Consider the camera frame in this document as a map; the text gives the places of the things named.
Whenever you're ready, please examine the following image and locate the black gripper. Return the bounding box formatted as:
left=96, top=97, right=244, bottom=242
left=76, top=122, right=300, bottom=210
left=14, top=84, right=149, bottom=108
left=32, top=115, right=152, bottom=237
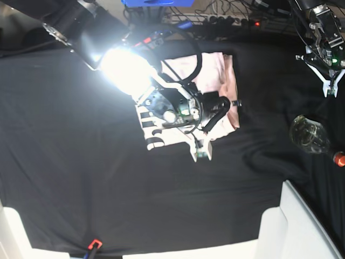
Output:
left=307, top=58, right=344, bottom=78
left=197, top=91, right=232, bottom=133

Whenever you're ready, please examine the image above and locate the pink T-shirt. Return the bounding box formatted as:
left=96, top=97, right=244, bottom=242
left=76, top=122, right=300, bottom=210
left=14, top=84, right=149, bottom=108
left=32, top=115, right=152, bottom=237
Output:
left=134, top=51, right=240, bottom=151

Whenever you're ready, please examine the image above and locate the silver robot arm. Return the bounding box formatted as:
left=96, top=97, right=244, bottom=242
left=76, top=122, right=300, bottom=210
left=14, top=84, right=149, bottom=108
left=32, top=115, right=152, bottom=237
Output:
left=289, top=1, right=344, bottom=79

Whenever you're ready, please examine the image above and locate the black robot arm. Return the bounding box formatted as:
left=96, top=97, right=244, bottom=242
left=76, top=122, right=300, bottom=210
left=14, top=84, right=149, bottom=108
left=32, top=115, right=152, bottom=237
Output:
left=100, top=47, right=239, bottom=139

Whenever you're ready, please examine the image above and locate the clear glass bottle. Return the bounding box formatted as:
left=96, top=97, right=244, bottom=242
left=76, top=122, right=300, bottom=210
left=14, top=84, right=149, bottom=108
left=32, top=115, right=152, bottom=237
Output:
left=289, top=115, right=344, bottom=167

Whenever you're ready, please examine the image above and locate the red and blue clamp tool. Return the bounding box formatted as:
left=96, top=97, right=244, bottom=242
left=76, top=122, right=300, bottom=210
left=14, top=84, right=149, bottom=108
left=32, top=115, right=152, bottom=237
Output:
left=135, top=21, right=192, bottom=49

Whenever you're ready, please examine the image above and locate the black table cloth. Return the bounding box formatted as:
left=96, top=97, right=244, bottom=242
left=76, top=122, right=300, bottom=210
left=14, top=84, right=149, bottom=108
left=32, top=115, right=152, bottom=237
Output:
left=1, top=39, right=344, bottom=257

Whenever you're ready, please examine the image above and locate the red clamp at table front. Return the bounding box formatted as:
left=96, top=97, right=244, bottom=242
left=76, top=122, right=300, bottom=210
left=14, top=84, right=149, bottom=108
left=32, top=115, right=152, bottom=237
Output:
left=83, top=238, right=103, bottom=259

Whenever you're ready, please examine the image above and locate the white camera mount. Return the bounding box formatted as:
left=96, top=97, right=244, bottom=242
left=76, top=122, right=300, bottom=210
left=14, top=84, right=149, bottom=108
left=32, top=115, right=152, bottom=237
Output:
left=158, top=78, right=242, bottom=163
left=295, top=55, right=344, bottom=98

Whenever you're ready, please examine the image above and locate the blue plastic mount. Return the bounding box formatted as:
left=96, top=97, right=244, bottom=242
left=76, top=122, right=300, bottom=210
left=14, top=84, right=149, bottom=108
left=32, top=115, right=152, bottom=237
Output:
left=121, top=0, right=194, bottom=8

